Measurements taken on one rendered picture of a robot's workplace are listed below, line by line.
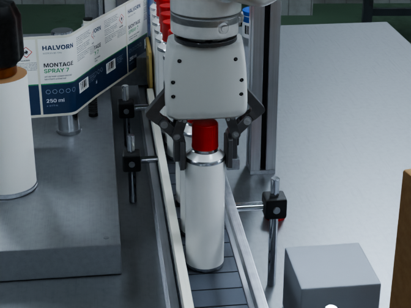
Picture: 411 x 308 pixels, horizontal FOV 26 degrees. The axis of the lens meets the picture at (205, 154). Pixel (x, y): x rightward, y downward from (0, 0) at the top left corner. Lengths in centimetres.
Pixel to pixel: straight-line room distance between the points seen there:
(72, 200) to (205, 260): 29
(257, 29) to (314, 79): 58
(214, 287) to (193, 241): 7
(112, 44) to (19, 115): 40
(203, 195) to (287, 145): 57
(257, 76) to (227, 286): 46
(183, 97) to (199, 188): 12
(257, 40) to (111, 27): 34
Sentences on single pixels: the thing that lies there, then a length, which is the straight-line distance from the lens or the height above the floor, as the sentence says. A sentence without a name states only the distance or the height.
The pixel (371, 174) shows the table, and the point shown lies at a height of 83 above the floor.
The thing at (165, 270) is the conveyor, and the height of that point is 88.
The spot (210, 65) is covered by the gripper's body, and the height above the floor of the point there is 117.
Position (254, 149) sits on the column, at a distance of 154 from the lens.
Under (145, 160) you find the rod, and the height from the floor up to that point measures 91.
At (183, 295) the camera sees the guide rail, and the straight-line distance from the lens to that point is 108.
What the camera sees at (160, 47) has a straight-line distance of 154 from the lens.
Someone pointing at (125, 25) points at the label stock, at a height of 102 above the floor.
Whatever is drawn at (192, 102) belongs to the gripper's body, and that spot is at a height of 112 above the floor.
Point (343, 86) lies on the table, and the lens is 199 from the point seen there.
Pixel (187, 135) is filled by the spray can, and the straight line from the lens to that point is 119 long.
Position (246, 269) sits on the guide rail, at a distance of 104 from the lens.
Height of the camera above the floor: 151
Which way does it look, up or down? 25 degrees down
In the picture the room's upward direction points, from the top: straight up
